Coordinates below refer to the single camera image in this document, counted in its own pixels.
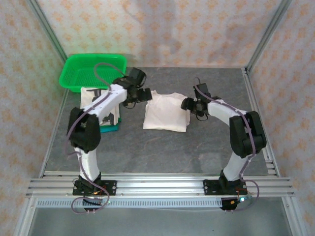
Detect aluminium table side rail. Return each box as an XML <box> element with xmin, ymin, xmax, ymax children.
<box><xmin>39</xmin><ymin>70</ymin><xmax>75</xmax><ymax>177</ymax></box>
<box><xmin>242</xmin><ymin>68</ymin><xmax>281</xmax><ymax>177</ymax></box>

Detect aluminium frame post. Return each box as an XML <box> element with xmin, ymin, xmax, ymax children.
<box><xmin>246</xmin><ymin>0</ymin><xmax>293</xmax><ymax>73</ymax></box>
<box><xmin>27</xmin><ymin>0</ymin><xmax>74</xmax><ymax>73</ymax></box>

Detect teal t-shirt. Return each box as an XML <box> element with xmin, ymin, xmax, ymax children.
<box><xmin>99</xmin><ymin>117</ymin><xmax>122</xmax><ymax>133</ymax></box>

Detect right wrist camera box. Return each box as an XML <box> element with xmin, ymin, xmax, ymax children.
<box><xmin>194</xmin><ymin>83</ymin><xmax>212</xmax><ymax>98</ymax></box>

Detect black cable clamp bracket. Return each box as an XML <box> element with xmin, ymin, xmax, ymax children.
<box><xmin>220</xmin><ymin>198</ymin><xmax>237</xmax><ymax>212</ymax></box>

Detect plain white t-shirt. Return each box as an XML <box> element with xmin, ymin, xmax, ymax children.
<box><xmin>142</xmin><ymin>90</ymin><xmax>191</xmax><ymax>133</ymax></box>

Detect slotted grey cable duct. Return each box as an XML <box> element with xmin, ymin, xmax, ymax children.
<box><xmin>36</xmin><ymin>198</ymin><xmax>223</xmax><ymax>209</ymax></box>

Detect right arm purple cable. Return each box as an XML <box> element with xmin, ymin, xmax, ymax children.
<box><xmin>193</xmin><ymin>85</ymin><xmax>261</xmax><ymax>212</ymax></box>

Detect aluminium frame leg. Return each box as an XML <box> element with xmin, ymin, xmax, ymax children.
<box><xmin>13</xmin><ymin>196</ymin><xmax>37</xmax><ymax>236</ymax></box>
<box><xmin>280</xmin><ymin>196</ymin><xmax>304</xmax><ymax>236</ymax></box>

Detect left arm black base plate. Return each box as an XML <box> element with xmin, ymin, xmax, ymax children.
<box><xmin>72</xmin><ymin>180</ymin><xmax>117</xmax><ymax>196</ymax></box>

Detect green plastic basket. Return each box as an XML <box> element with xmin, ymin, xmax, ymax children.
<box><xmin>59</xmin><ymin>53</ymin><xmax>128</xmax><ymax>93</ymax></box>

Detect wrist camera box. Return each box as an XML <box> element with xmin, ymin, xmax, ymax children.
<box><xmin>126</xmin><ymin>67</ymin><xmax>147</xmax><ymax>86</ymax></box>
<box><xmin>194</xmin><ymin>83</ymin><xmax>212</xmax><ymax>98</ymax></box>

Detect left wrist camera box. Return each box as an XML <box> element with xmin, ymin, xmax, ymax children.
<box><xmin>126</xmin><ymin>67</ymin><xmax>147</xmax><ymax>86</ymax></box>

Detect aluminium mounting rail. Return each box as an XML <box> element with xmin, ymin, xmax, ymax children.
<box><xmin>26</xmin><ymin>173</ymin><xmax>295</xmax><ymax>198</ymax></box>

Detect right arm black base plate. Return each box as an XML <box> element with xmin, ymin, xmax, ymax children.
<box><xmin>203</xmin><ymin>178</ymin><xmax>248</xmax><ymax>196</ymax></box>

